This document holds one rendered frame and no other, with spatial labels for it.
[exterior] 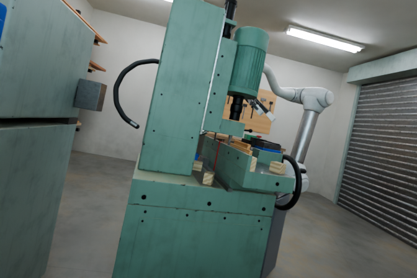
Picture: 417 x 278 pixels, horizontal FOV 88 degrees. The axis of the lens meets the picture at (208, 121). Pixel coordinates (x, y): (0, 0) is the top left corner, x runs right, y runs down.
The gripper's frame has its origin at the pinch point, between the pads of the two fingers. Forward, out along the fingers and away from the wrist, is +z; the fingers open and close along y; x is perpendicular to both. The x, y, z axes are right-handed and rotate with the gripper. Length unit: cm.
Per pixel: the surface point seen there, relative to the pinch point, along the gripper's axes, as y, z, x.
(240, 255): 24, 52, -39
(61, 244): 52, -11, -155
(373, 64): -314, -122, 129
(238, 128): 23.5, 8.5, -9.4
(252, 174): 37, 36, -9
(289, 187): 23.1, 43.1, -6.2
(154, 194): 60, 28, -35
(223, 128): 30.0, 6.7, -12.9
